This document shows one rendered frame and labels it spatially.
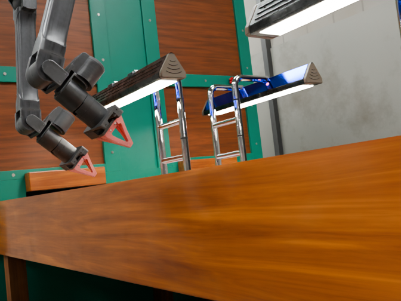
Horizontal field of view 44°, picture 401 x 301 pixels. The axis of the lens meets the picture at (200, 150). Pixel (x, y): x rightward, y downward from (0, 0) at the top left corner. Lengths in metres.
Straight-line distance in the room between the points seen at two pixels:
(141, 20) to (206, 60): 0.38
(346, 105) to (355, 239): 2.51
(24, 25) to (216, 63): 1.17
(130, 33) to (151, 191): 1.53
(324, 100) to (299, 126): 0.25
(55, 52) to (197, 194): 0.53
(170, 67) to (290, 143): 1.99
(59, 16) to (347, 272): 0.85
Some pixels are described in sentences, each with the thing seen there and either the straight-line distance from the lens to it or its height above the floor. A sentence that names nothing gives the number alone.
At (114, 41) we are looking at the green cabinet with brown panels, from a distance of 2.23.
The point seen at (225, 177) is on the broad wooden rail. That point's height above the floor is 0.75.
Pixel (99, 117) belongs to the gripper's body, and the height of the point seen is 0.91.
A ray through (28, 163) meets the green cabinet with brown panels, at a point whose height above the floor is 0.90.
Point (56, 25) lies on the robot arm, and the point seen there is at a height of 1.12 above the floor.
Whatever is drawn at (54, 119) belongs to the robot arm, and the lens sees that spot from 1.54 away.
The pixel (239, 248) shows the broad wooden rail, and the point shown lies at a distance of 0.64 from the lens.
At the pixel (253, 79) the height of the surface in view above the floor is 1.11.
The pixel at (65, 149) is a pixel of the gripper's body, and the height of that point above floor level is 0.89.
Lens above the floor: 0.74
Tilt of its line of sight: 4 degrees up
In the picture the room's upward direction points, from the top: 6 degrees counter-clockwise
